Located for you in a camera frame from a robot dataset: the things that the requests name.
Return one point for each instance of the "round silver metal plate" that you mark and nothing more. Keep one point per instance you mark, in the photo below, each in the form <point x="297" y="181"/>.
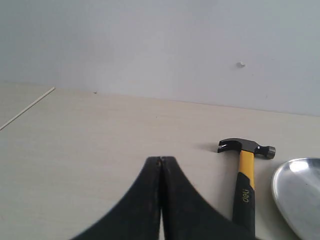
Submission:
<point x="295" y="190"/>

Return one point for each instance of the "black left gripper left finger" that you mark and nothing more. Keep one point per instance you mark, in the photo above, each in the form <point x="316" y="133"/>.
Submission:
<point x="137" y="215"/>

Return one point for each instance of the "small white wall peg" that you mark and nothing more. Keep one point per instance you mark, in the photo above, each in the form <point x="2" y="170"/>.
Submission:
<point x="240" y="64"/>

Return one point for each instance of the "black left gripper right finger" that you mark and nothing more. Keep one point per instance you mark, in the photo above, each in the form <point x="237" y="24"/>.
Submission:
<point x="186" y="214"/>

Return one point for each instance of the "black yellow handled tool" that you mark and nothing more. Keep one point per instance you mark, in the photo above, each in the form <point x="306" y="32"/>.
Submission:
<point x="244" y="195"/>

